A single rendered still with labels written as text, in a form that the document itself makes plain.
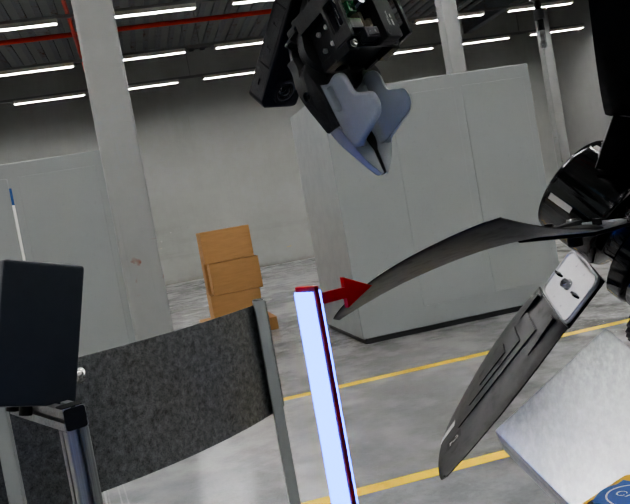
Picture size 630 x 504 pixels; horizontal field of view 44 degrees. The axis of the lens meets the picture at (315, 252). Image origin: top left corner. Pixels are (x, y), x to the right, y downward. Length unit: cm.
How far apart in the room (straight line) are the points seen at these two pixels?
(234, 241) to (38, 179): 280
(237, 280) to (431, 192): 273
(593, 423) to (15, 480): 179
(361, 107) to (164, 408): 191
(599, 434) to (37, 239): 608
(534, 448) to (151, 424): 181
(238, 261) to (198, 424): 623
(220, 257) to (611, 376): 801
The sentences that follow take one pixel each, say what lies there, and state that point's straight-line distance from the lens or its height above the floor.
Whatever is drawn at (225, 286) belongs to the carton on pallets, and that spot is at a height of 59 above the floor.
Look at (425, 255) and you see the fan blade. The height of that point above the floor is 120.
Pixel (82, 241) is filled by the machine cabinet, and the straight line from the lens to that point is 661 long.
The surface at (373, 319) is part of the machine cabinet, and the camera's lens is 688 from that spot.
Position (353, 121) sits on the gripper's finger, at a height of 132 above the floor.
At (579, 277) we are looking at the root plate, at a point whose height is 112.
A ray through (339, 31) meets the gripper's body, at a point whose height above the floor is 139.
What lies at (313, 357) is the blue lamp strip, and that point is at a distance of 58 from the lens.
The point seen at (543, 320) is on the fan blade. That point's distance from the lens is 92.
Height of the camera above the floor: 125
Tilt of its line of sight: 3 degrees down
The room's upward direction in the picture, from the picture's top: 10 degrees counter-clockwise
